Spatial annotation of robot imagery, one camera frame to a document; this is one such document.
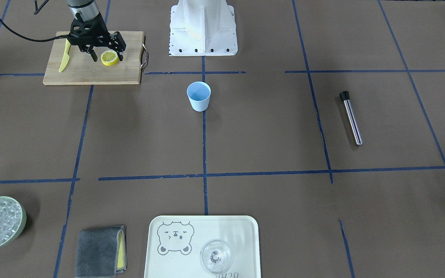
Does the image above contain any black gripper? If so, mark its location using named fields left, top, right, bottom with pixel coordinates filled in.
left=70, top=14, right=126, bottom=62

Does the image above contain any yellow lemon half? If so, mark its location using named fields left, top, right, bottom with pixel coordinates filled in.
left=100, top=50, right=120, bottom=66

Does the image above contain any steel muddler black tip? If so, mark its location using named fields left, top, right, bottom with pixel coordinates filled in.
left=339, top=90, right=363, bottom=146

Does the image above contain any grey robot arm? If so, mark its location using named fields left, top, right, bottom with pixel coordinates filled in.
left=67, top=0, right=126, bottom=62

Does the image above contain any light blue plastic cup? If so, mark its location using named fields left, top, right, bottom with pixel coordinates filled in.
left=187, top=81, right=211, bottom=112

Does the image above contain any wooden cutting board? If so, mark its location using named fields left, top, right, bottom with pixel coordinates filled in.
left=43, top=31, right=148, bottom=86

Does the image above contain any yellow plastic knife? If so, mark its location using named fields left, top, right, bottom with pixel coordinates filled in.
left=58, top=40, right=71, bottom=73

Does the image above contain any grey folded cloth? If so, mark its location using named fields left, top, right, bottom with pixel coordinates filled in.
left=75, top=225, right=127, bottom=278

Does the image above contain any cream bear tray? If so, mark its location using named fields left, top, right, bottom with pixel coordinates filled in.
left=144, top=216, right=262, bottom=278

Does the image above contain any clear wine glass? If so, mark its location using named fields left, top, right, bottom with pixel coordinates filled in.
left=200, top=239, right=233, bottom=275

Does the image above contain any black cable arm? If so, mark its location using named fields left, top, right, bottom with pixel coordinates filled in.
left=0, top=0, right=72, bottom=43

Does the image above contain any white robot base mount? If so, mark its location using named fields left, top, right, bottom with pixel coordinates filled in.
left=168, top=0, right=238, bottom=57

